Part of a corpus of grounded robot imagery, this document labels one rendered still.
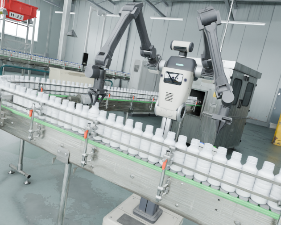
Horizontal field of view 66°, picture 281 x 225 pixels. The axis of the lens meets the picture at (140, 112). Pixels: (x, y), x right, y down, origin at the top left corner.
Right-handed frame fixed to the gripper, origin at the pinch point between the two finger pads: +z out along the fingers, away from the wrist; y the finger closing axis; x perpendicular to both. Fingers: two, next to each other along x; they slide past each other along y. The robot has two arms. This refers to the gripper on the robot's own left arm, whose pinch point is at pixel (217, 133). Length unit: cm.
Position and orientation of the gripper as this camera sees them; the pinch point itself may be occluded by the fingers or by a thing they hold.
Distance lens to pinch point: 119.1
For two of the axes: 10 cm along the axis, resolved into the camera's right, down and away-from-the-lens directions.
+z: -3.3, 9.3, -1.5
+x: 3.7, 2.8, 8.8
